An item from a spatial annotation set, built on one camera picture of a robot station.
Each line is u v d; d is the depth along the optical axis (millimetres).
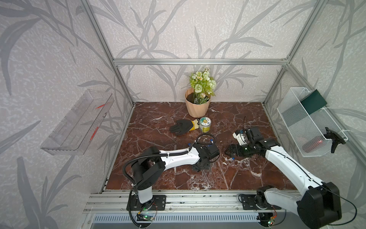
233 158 889
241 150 716
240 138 707
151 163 500
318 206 385
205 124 964
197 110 1019
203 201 752
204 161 610
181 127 1023
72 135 651
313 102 708
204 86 937
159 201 735
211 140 964
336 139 551
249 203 727
